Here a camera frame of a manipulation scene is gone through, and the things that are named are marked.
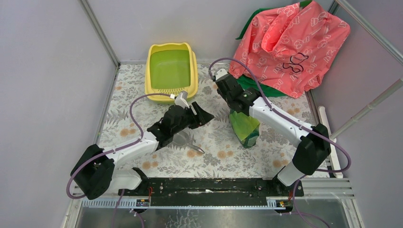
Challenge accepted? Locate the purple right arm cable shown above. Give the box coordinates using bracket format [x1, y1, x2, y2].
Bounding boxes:
[208, 57, 352, 228]

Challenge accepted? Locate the white metal pole stand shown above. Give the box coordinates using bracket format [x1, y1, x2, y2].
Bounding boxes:
[317, 77, 403, 179]

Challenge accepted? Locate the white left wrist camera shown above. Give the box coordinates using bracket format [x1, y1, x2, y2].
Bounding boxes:
[170, 91, 190, 108]

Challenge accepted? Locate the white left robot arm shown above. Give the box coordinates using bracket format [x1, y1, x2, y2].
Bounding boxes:
[66, 102, 206, 200]

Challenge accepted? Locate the silver metal scoop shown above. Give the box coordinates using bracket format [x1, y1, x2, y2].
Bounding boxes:
[172, 131, 205, 154]

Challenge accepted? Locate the green cloth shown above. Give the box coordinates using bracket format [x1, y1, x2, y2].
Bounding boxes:
[235, 0, 312, 97]

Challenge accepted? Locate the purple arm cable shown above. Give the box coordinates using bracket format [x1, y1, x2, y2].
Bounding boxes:
[208, 57, 352, 228]
[66, 92, 177, 228]

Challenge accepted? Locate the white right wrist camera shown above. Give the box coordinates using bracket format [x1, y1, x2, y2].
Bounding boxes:
[212, 68, 228, 82]

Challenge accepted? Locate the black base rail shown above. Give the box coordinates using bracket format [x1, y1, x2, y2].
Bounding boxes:
[118, 177, 304, 207]

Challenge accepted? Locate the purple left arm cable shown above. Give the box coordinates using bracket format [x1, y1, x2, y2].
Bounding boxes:
[66, 92, 177, 228]

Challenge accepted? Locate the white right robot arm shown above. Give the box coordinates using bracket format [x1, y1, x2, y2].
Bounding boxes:
[212, 69, 331, 186]

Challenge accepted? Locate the yellow litter box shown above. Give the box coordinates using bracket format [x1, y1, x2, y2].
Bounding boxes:
[144, 42, 198, 104]

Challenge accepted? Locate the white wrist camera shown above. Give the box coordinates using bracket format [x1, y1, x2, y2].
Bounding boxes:
[170, 91, 190, 108]
[212, 68, 228, 82]

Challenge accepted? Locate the green litter bag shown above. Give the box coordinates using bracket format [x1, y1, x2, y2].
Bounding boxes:
[229, 109, 260, 148]

